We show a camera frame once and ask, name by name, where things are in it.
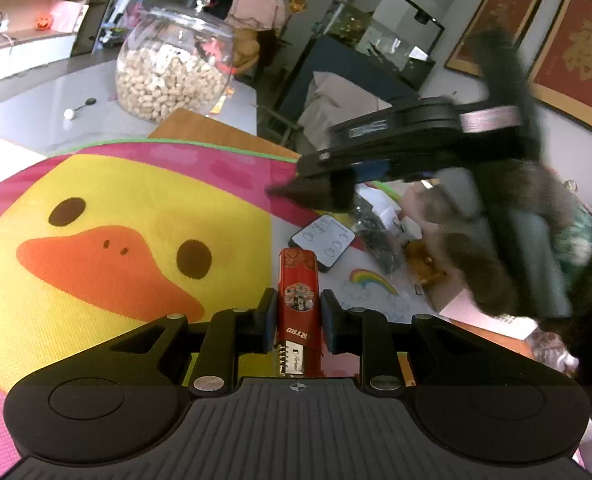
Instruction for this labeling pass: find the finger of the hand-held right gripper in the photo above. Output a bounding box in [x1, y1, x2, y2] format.
[296, 147, 397, 184]

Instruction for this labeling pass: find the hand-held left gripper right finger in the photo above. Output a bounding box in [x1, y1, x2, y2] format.
[320, 289, 483, 393]

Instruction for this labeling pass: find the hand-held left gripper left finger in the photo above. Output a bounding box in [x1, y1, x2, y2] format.
[93, 287, 279, 397]

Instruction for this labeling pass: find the red rectangular tin box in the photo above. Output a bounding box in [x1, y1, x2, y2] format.
[276, 247, 323, 378]

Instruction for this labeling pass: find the clear bag of black parts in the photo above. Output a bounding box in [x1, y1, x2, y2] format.
[351, 190, 411, 273]

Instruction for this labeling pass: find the white paw print case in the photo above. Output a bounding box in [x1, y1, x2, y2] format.
[291, 214, 355, 273]

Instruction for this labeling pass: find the pink cardboard box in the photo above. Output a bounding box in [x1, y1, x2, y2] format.
[405, 182, 507, 318]

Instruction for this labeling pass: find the person's right hand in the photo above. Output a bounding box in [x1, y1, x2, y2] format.
[420, 160, 577, 317]

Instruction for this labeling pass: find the white packaging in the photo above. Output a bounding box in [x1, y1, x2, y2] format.
[371, 187, 423, 241]

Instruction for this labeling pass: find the glass fish tank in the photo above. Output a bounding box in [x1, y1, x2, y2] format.
[321, 0, 446, 91]

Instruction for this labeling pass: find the amber orange object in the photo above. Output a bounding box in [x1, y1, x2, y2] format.
[408, 240, 449, 286]

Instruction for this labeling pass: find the framed red calligraphy picture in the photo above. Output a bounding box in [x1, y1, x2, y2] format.
[528, 0, 592, 140]
[444, 0, 548, 78]

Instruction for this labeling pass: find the dark blue cabinet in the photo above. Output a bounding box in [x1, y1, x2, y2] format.
[276, 35, 421, 128]

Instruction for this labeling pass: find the white paper sheet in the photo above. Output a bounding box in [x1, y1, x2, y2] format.
[446, 305, 539, 342]

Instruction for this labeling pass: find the colourful cartoon printed mat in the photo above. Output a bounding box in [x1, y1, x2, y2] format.
[0, 139, 542, 466]

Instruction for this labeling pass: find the pink garment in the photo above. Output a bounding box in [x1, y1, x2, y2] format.
[225, 0, 287, 31]

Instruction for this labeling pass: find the glass jar of peanuts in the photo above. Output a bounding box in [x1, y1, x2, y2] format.
[116, 0, 237, 123]

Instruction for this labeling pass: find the floral blanket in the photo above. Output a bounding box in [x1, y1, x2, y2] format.
[530, 329, 583, 377]

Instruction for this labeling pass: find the small black white spoon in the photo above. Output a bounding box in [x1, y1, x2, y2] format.
[64, 98, 98, 121]

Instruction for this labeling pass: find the white low table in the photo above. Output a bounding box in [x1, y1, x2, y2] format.
[0, 52, 257, 166]

